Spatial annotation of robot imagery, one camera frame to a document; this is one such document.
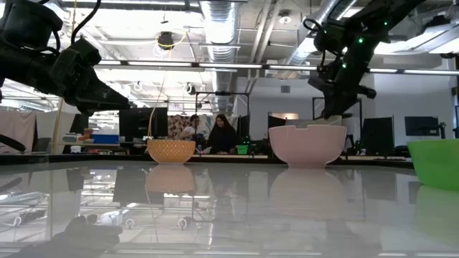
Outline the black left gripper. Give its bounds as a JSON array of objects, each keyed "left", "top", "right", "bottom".
[{"left": 49, "top": 37, "right": 132, "bottom": 117}]

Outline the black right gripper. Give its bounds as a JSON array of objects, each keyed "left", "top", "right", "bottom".
[{"left": 307, "top": 62, "right": 377, "bottom": 121}]

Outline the pink bowl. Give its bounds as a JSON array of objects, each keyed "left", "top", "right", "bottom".
[{"left": 268, "top": 124, "right": 348, "bottom": 169}]

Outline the blue storage bin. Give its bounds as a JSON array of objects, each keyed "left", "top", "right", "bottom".
[{"left": 91, "top": 133, "right": 120, "bottom": 145}]

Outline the black computer monitor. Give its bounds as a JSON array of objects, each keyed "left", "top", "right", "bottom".
[
  {"left": 404, "top": 115, "right": 441, "bottom": 138},
  {"left": 118, "top": 107, "right": 169, "bottom": 143},
  {"left": 360, "top": 115, "right": 395, "bottom": 156}
]

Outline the orange patterned bowl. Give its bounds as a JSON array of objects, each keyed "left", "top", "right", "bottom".
[{"left": 146, "top": 138, "right": 197, "bottom": 165}]

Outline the person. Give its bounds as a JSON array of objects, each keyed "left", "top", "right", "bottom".
[
  {"left": 207, "top": 113, "right": 239, "bottom": 156},
  {"left": 179, "top": 114, "right": 201, "bottom": 141}
]

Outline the pink hanging cloth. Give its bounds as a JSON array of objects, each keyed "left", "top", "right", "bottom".
[{"left": 0, "top": 110, "right": 37, "bottom": 156}]

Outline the green bowl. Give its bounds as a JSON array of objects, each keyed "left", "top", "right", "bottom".
[{"left": 407, "top": 138, "right": 459, "bottom": 191}]

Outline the long ceiling light strip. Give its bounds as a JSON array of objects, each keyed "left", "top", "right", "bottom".
[{"left": 93, "top": 59, "right": 459, "bottom": 77}]

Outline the yellow hanging cable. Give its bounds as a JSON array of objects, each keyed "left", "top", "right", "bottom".
[{"left": 147, "top": 31, "right": 189, "bottom": 140}]

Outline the silver slanted ventilation duct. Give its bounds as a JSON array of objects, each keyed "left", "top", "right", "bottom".
[{"left": 275, "top": 0, "right": 359, "bottom": 80}]

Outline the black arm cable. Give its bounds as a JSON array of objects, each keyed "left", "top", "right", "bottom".
[{"left": 70, "top": 0, "right": 103, "bottom": 47}]

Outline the black overhead camera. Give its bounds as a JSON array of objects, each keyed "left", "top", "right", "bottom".
[{"left": 156, "top": 31, "right": 176, "bottom": 51}]

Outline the black metal frame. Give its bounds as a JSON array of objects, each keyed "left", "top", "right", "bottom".
[{"left": 194, "top": 91, "right": 251, "bottom": 144}]

